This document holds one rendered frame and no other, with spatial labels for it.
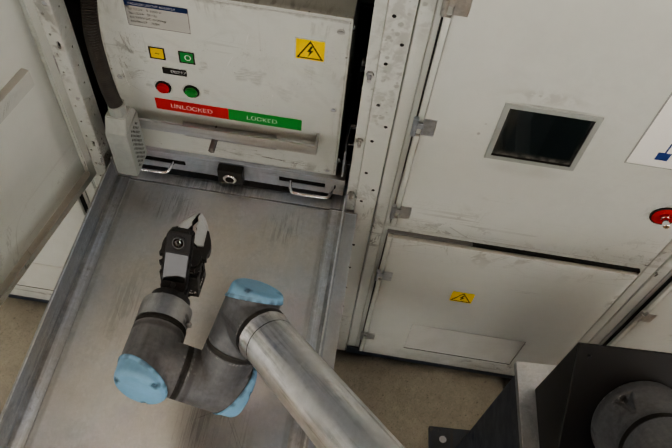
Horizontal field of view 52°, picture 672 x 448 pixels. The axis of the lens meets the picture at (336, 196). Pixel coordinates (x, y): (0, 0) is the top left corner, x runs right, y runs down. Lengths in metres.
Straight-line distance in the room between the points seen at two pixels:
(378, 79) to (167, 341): 0.60
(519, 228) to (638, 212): 0.25
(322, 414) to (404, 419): 1.41
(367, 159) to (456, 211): 0.25
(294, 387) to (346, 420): 0.10
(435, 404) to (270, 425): 1.04
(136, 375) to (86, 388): 0.36
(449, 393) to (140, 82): 1.46
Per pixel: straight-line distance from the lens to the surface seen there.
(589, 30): 1.19
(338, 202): 1.64
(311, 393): 0.96
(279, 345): 1.03
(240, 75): 1.40
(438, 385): 2.39
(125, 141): 1.49
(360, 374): 2.36
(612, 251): 1.71
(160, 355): 1.16
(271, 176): 1.62
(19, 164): 1.54
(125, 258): 1.60
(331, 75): 1.35
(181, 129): 1.52
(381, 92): 1.31
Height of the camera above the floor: 2.21
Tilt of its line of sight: 55 degrees down
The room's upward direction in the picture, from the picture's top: 7 degrees clockwise
